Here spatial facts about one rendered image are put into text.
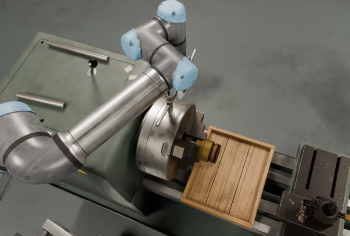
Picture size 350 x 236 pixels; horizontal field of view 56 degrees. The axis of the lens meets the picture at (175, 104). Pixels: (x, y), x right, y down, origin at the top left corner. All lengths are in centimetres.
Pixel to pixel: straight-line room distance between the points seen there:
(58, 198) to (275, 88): 183
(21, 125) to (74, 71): 58
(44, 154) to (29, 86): 66
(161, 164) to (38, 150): 53
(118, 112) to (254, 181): 83
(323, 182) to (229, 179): 36
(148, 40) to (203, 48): 206
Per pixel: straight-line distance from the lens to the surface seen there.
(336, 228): 133
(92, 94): 126
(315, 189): 139
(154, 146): 115
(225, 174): 144
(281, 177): 149
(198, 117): 129
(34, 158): 76
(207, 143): 124
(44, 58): 144
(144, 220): 178
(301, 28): 310
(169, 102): 109
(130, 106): 76
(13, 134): 80
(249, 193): 143
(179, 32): 92
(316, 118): 263
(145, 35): 85
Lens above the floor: 227
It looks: 61 degrees down
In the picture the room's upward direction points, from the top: 13 degrees counter-clockwise
